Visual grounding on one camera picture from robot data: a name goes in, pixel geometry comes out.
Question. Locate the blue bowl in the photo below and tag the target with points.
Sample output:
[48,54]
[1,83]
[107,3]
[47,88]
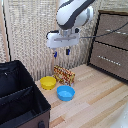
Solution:
[65,93]

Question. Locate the beige woven folding screen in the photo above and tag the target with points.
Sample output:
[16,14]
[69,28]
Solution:
[30,33]

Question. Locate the dark brown drawer cabinet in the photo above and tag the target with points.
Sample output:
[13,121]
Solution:
[96,68]

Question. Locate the yellow bowl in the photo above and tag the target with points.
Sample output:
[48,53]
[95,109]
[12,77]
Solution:
[48,82]

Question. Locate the red yellow patterned box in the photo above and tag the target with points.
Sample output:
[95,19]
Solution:
[65,76]

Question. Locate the black fabric storage box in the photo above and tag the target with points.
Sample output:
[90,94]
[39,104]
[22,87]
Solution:
[20,100]

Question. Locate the white black Franka robot arm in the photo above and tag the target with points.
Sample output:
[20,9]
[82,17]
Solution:
[71,13]

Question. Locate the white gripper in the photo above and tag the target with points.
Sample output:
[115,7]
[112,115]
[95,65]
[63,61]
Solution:
[62,40]

